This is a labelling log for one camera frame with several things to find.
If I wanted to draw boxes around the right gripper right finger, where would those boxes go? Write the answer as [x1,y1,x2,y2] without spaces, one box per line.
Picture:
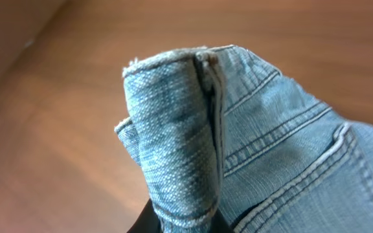
[210,210,234,233]

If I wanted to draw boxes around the light blue denim shorts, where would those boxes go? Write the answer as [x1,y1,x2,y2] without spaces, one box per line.
[115,45,373,233]

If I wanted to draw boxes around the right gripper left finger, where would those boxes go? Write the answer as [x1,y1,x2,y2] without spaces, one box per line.
[127,199,162,233]

